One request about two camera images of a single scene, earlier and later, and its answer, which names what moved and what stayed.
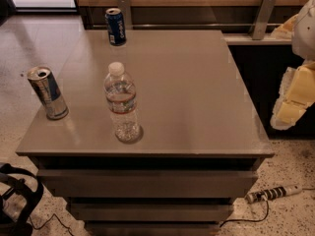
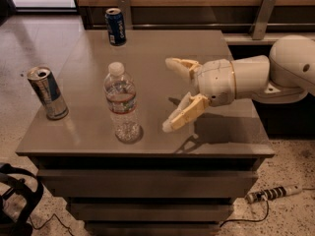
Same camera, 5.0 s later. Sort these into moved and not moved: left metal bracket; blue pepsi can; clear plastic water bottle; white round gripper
Moved: white round gripper
Not moved: left metal bracket; clear plastic water bottle; blue pepsi can
